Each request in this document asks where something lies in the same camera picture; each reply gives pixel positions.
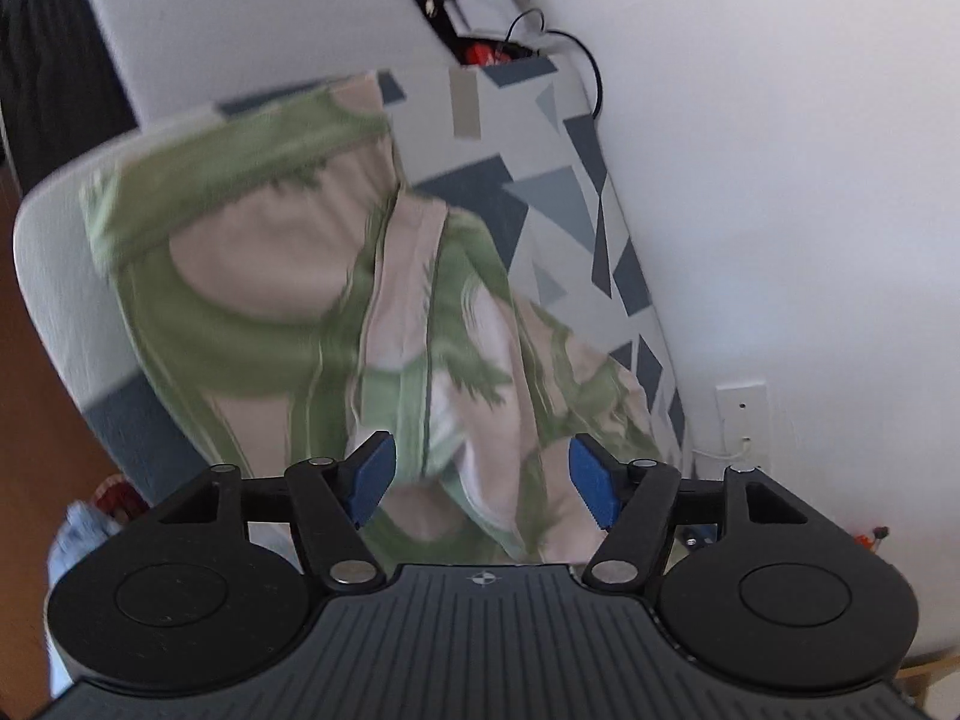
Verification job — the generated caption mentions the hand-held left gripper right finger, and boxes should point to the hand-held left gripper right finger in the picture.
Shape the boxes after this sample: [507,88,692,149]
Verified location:
[568,433,811,592]

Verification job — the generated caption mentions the white cable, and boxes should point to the white cable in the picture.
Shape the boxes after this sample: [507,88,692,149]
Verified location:
[690,435,751,466]

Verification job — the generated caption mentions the black cable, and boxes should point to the black cable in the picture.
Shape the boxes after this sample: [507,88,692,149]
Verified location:
[502,9,605,121]

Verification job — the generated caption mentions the green white patterned pants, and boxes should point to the green white patterned pants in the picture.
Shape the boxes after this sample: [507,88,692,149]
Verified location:
[79,71,661,567]

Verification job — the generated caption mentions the white wall socket panel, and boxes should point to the white wall socket panel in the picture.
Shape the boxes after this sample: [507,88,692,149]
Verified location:
[716,382,770,466]

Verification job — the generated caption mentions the table with geometric patterned cover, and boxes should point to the table with geometric patterned cover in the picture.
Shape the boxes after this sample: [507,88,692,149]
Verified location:
[15,64,687,533]

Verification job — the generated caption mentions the pale blue cloth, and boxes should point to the pale blue cloth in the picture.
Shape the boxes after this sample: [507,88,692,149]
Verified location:
[45,499,121,698]

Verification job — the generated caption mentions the white textured board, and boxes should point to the white textured board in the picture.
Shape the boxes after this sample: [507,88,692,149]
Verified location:
[67,0,466,128]

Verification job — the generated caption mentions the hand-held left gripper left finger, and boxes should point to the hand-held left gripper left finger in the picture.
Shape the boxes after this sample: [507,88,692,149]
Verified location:
[154,431,397,592]

